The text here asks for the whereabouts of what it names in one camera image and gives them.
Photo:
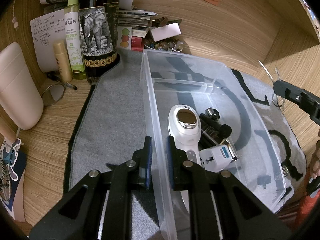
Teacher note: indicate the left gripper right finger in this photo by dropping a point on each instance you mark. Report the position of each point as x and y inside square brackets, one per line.
[176, 158]

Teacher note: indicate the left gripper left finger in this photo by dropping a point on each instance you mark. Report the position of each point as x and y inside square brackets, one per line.
[145, 163]

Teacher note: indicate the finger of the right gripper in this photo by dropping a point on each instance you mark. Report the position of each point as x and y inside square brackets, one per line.
[304, 99]

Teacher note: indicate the clear plastic storage bin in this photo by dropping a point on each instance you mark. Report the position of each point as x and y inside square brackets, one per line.
[215, 172]

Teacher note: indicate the person's right hand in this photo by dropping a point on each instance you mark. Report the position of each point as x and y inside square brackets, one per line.
[314, 163]

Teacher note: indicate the white travel adapter plug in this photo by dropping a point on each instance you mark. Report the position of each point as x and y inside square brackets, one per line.
[216, 158]

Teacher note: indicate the white handheld massager device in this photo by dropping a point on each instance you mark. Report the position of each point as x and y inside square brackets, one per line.
[184, 125]

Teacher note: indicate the grey rug with black letters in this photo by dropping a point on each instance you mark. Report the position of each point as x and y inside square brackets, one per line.
[112, 125]

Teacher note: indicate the small black plug piece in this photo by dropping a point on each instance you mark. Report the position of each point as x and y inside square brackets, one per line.
[263, 180]

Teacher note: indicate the round glasses lens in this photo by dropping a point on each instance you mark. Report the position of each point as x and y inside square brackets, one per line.
[52, 94]

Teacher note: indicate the small red box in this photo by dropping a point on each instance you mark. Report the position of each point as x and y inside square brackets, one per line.
[137, 44]

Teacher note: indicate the dish of small trinkets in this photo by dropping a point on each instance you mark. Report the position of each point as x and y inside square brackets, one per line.
[170, 44]

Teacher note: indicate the black pen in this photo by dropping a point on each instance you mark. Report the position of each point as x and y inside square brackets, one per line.
[54, 77]

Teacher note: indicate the pink small card box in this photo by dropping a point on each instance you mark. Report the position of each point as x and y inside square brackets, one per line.
[167, 31]

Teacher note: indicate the traffic light card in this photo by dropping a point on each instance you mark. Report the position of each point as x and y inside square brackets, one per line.
[124, 37]

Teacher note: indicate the blue cartoon sticker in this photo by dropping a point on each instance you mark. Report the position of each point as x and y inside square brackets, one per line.
[13, 164]

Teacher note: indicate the stack of papers and books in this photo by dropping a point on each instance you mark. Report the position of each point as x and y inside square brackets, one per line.
[139, 20]

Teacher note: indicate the pink plastic cup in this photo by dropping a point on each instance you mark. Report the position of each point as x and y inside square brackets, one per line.
[20, 97]

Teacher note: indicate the beige cylindrical tube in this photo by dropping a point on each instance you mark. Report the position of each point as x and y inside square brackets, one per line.
[62, 60]

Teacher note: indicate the green spray bottle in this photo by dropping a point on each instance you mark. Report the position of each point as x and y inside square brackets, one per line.
[73, 39]

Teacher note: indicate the white handwritten note paper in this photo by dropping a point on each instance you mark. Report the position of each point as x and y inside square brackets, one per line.
[45, 31]

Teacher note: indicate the dark wine bottle elephant label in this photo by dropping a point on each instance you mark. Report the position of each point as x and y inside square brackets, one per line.
[98, 27]

